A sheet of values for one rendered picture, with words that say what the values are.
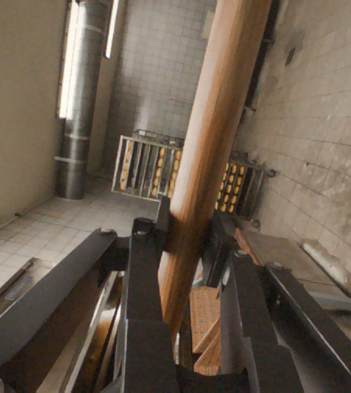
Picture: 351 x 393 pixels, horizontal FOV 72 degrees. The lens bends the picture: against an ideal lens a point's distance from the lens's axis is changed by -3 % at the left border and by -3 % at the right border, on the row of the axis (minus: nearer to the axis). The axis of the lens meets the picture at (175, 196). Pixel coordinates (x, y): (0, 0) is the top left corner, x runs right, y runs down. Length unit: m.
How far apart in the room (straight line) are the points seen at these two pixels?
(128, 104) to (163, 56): 1.10
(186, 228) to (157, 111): 4.98
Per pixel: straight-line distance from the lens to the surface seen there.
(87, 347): 1.40
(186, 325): 1.81
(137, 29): 5.41
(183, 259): 0.17
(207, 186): 0.15
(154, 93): 5.14
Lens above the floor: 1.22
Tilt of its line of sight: 3 degrees down
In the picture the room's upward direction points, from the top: 78 degrees counter-clockwise
